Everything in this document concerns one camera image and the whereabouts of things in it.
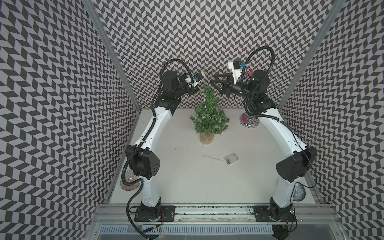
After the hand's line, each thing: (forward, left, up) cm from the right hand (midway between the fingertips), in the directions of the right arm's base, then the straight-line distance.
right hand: (213, 80), depth 65 cm
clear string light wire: (-7, +5, -51) cm, 51 cm away
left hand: (+9, +6, -3) cm, 12 cm away
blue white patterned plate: (-35, -46, -47) cm, 74 cm away
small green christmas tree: (-7, +2, -19) cm, 20 cm away
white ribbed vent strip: (-51, +12, -47) cm, 70 cm away
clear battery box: (-15, -13, -47) cm, 51 cm away
